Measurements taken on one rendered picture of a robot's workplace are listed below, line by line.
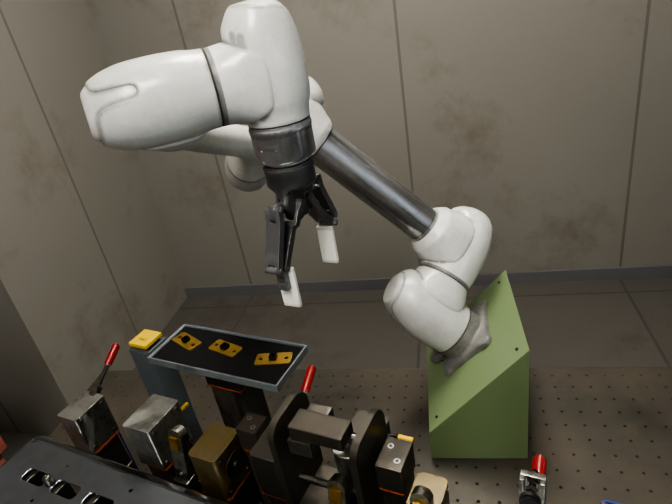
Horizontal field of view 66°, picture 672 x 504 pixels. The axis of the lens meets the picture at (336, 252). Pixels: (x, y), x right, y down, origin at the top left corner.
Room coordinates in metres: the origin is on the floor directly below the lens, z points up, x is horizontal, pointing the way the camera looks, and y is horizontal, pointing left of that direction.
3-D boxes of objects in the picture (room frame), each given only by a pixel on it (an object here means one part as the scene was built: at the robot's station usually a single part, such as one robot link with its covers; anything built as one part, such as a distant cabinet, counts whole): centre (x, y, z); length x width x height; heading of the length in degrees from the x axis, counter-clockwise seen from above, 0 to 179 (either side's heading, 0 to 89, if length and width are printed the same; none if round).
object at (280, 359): (0.93, 0.18, 1.17); 0.08 x 0.04 x 0.01; 79
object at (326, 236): (0.80, 0.01, 1.48); 0.03 x 0.01 x 0.07; 60
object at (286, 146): (0.74, 0.05, 1.69); 0.09 x 0.09 x 0.06
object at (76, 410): (1.03, 0.69, 0.88); 0.12 x 0.07 x 0.36; 150
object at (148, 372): (1.11, 0.52, 0.92); 0.08 x 0.08 x 0.44; 60
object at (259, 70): (0.74, 0.06, 1.80); 0.13 x 0.11 x 0.16; 105
